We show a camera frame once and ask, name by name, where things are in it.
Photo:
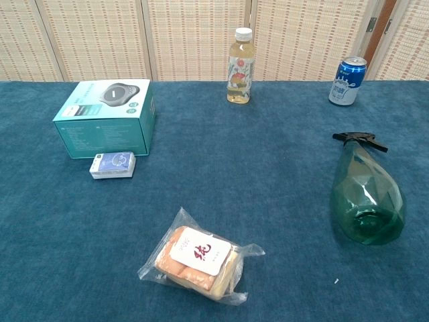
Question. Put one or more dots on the green plastic spray bottle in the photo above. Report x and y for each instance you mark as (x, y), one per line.
(365, 194)

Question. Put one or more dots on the yellow tea drink bottle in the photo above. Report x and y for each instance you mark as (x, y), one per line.
(239, 77)

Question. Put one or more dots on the blue carpet table mat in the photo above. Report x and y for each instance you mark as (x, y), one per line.
(234, 167)

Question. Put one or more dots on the bagged bread snack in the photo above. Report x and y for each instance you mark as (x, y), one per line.
(197, 258)

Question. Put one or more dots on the small blue white pack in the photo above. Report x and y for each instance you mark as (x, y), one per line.
(112, 165)

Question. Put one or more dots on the teal speakerphone product box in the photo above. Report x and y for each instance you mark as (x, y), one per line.
(100, 134)

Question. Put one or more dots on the blue white drink can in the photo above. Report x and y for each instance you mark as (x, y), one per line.
(347, 84)

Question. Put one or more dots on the woven bamboo folding screen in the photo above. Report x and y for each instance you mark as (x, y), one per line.
(100, 33)

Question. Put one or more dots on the brown wooden post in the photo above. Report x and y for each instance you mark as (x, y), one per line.
(378, 27)

